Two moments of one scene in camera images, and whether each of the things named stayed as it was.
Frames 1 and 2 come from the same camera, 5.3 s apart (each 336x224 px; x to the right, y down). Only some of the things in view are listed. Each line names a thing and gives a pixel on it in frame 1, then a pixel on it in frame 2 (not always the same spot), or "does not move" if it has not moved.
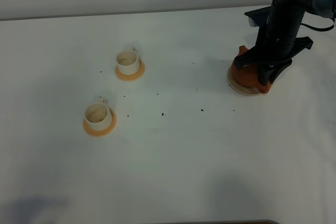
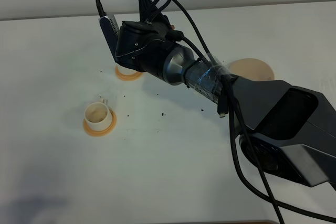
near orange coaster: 103,132 does not move
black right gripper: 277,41 to 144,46
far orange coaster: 133,77 does not move
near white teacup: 98,116 does not move
